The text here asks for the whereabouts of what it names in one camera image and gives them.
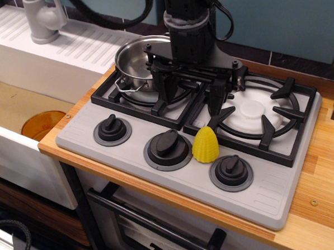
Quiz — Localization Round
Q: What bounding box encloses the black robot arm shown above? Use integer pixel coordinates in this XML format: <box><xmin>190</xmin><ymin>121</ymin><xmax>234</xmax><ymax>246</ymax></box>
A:
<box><xmin>144</xmin><ymin>0</ymin><xmax>242</xmax><ymax>116</ymax></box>

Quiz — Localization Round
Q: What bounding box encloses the black braided cable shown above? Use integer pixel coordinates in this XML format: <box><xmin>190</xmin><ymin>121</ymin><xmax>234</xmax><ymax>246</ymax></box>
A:
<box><xmin>0</xmin><ymin>218</ymin><xmax>32</xmax><ymax>250</ymax></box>

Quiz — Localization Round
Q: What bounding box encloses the black stove knob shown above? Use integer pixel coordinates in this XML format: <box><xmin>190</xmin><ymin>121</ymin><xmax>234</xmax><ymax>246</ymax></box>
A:
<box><xmin>143</xmin><ymin>129</ymin><xmax>192</xmax><ymax>172</ymax></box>
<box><xmin>209</xmin><ymin>155</ymin><xmax>254</xmax><ymax>193</ymax></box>
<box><xmin>93</xmin><ymin>114</ymin><xmax>133</xmax><ymax>147</ymax></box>

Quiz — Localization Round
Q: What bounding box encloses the grey toy stove top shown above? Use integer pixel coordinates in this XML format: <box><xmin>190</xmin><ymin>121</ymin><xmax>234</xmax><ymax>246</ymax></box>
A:
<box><xmin>51</xmin><ymin>55</ymin><xmax>329</xmax><ymax>243</ymax></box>

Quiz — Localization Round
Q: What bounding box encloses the oven door with black handle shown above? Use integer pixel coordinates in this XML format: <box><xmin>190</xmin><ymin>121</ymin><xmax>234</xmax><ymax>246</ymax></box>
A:
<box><xmin>86</xmin><ymin>175</ymin><xmax>236</xmax><ymax>250</ymax></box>

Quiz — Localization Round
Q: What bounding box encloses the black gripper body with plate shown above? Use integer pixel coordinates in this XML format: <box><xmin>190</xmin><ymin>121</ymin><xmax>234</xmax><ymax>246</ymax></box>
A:
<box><xmin>144</xmin><ymin>16</ymin><xmax>248</xmax><ymax>92</ymax></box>

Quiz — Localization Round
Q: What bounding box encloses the black left burner grate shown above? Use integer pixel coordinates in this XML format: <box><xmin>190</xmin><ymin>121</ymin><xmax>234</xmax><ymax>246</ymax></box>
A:
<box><xmin>91</xmin><ymin>69</ymin><xmax>205</xmax><ymax>130</ymax></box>

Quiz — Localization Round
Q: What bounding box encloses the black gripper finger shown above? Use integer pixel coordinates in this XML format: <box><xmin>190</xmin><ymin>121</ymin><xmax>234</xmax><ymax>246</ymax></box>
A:
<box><xmin>208</xmin><ymin>79</ymin><xmax>227</xmax><ymax>116</ymax></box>
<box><xmin>150</xmin><ymin>59</ymin><xmax>180</xmax><ymax>104</ymax></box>

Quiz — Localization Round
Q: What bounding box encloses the black middle stove knob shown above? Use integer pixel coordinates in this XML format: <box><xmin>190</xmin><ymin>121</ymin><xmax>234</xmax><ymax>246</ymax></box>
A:
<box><xmin>143</xmin><ymin>129</ymin><xmax>192</xmax><ymax>172</ymax></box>

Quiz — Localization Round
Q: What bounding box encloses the grey toy faucet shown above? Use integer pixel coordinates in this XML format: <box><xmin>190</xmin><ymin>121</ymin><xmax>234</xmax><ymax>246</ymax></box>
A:
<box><xmin>23</xmin><ymin>0</ymin><xmax>68</xmax><ymax>44</ymax></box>

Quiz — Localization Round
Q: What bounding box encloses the white toy sink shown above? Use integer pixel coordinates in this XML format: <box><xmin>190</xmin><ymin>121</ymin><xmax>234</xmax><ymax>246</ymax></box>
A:
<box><xmin>0</xmin><ymin>5</ymin><xmax>135</xmax><ymax>210</ymax></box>

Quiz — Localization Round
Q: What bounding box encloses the black burner grate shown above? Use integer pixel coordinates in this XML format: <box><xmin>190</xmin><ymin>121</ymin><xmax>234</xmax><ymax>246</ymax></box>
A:
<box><xmin>183</xmin><ymin>73</ymin><xmax>317</xmax><ymax>167</ymax></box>
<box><xmin>91</xmin><ymin>69</ymin><xmax>205</xmax><ymax>130</ymax></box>

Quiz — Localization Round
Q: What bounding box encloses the orange plastic bowl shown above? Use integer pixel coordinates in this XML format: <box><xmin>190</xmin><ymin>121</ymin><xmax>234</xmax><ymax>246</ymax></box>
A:
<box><xmin>21</xmin><ymin>110</ymin><xmax>66</xmax><ymax>141</ymax></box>

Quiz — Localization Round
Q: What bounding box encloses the black left stove knob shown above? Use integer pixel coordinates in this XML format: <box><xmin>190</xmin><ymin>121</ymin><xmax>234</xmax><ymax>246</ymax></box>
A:
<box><xmin>93</xmin><ymin>114</ymin><xmax>133</xmax><ymax>147</ymax></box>

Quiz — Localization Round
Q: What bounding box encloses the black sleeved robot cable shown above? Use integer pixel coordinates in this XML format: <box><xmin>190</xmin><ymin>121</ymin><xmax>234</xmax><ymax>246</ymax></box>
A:
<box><xmin>63</xmin><ymin>0</ymin><xmax>156</xmax><ymax>32</ymax></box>

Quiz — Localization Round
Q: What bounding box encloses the black right burner grate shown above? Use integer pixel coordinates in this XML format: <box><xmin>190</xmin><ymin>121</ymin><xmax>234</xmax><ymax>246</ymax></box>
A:
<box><xmin>183</xmin><ymin>73</ymin><xmax>317</xmax><ymax>167</ymax></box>

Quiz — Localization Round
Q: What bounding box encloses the yellow toy corn cob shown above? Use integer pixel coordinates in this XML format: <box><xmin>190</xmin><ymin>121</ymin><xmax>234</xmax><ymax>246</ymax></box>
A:
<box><xmin>192</xmin><ymin>126</ymin><xmax>219</xmax><ymax>163</ymax></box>

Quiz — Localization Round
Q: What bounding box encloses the black right stove knob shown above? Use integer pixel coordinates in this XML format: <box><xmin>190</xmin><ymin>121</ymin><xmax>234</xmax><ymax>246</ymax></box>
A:
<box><xmin>209</xmin><ymin>155</ymin><xmax>254</xmax><ymax>193</ymax></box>

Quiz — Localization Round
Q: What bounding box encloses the white right burner plate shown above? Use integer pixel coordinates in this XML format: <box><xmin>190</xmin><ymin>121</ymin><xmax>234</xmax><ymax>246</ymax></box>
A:
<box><xmin>222</xmin><ymin>87</ymin><xmax>284</xmax><ymax>135</ymax></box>

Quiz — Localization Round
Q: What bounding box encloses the stainless steel pot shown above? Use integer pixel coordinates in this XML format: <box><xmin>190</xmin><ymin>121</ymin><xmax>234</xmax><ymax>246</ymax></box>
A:
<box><xmin>115</xmin><ymin>35</ymin><xmax>170</xmax><ymax>93</ymax></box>

